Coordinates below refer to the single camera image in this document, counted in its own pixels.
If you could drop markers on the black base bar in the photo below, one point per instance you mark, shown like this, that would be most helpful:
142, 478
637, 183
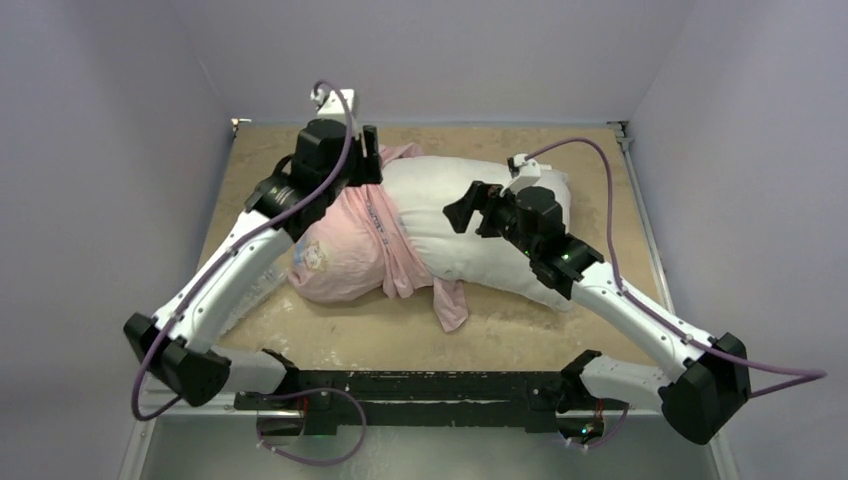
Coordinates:
319, 402

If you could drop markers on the pink pillow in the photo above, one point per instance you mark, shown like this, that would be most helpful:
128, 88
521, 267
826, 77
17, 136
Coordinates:
391, 236

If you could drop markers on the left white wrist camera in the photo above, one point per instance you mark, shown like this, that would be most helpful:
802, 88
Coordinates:
331, 105

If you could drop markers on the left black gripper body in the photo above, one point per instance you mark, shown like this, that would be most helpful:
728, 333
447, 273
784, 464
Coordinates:
359, 169

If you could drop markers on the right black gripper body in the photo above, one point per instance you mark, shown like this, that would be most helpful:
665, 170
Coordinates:
489, 211

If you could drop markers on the clear plastic bag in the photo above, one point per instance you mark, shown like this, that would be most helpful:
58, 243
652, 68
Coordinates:
256, 294

